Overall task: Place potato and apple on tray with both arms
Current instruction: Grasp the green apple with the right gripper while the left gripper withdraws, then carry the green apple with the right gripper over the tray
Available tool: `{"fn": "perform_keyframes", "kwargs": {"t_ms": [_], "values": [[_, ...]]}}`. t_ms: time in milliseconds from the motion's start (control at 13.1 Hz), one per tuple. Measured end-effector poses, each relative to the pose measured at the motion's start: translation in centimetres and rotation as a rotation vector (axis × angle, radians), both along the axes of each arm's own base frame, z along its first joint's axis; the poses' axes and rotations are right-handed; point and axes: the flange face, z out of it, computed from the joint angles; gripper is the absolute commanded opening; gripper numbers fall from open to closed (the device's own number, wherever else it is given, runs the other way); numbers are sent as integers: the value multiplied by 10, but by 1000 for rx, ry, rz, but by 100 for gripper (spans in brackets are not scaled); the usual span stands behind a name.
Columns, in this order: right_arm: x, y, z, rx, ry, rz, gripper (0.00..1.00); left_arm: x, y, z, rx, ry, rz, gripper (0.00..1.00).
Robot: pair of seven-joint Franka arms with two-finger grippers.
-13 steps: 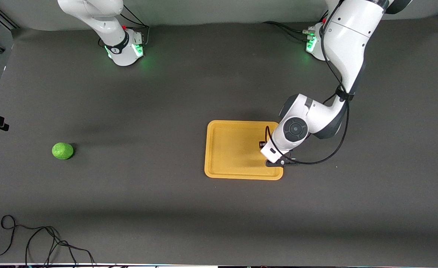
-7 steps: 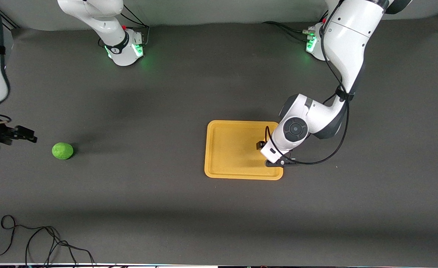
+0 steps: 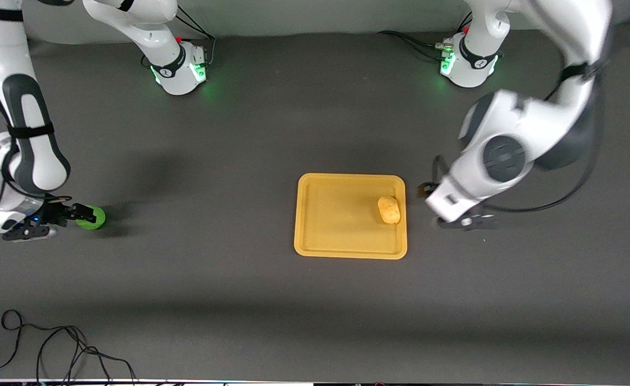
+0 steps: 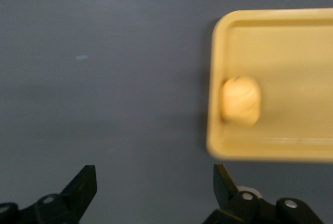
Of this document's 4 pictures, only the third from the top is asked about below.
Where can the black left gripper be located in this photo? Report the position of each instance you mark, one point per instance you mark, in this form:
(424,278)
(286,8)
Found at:
(432,187)

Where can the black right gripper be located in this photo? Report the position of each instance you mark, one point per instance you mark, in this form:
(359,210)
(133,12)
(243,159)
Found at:
(56,213)

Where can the green apple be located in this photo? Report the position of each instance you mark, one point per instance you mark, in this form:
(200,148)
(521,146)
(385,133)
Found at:
(99,217)

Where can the yellow-brown potato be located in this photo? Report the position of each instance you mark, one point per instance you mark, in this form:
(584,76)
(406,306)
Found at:
(389,210)

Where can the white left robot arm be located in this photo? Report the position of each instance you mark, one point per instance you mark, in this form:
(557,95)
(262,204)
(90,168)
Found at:
(508,155)

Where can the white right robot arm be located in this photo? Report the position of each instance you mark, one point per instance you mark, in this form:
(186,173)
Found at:
(25,155)

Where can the yellow plastic tray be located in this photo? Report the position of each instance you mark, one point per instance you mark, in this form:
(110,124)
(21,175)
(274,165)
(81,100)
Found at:
(336,220)

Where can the dark grey table mat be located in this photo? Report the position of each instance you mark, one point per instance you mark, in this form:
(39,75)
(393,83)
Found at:
(240,134)

